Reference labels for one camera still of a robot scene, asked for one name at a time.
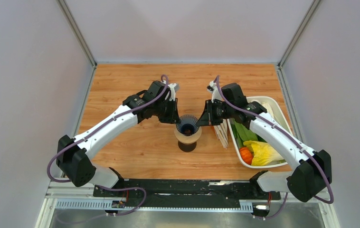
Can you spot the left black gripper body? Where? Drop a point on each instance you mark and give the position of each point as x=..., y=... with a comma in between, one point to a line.
x=162, y=109

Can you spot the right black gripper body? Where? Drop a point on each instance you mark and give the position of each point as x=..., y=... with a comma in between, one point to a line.
x=219, y=112

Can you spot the dark blue coffee dripper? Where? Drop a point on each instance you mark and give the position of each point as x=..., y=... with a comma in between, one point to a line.
x=187, y=125

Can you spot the wooden ring dripper holder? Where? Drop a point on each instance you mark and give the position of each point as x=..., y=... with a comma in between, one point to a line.
x=188, y=139

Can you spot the glass carafe red lid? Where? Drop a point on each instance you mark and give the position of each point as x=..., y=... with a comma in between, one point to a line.
x=187, y=147

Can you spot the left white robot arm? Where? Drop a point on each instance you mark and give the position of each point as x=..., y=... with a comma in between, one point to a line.
x=74, y=155

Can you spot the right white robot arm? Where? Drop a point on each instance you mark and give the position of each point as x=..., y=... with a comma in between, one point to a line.
x=311, y=173

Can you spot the stack of paper filters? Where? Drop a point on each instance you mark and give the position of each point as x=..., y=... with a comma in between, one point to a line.
x=221, y=133

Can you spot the green leaf vegetable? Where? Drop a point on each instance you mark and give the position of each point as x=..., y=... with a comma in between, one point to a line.
x=245, y=134

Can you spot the orange tomato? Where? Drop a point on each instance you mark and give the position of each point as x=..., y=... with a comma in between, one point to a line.
x=246, y=155

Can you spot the green bok choy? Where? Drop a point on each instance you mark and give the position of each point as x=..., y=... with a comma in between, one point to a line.
x=270, y=111

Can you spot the white plastic tray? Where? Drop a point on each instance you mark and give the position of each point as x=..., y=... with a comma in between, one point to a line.
x=278, y=116

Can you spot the yellow napa cabbage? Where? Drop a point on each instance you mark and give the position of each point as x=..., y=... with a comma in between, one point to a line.
x=263, y=153

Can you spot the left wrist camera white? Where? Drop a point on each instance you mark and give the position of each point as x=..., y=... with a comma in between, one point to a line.
x=174, y=87

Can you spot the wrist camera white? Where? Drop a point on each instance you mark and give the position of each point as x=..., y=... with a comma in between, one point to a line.
x=174, y=87
x=213, y=89

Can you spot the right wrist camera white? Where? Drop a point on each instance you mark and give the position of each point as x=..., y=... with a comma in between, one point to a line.
x=213, y=89

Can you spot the aluminium frame post right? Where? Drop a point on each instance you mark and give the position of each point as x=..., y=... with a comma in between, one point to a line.
x=300, y=30

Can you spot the aluminium frame post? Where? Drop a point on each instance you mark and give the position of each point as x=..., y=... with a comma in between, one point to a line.
x=77, y=32
x=300, y=30

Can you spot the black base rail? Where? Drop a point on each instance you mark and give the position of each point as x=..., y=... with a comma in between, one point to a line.
x=169, y=194

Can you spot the aluminium frame post left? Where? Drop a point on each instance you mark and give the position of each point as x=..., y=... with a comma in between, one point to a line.
x=77, y=32

